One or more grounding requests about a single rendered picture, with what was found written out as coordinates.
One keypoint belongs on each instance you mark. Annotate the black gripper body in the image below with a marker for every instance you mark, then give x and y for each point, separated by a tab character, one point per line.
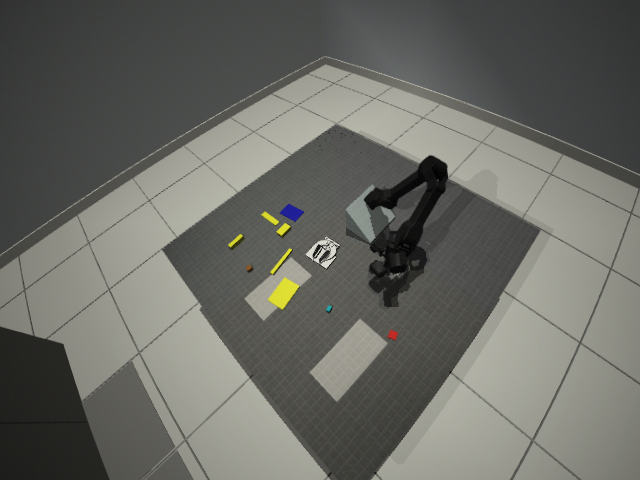
377	268

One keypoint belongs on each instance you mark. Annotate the blue flat rectangular plate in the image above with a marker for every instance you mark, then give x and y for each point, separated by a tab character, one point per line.
291	212

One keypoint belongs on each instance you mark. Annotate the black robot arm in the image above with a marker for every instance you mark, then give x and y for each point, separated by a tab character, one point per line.
430	170

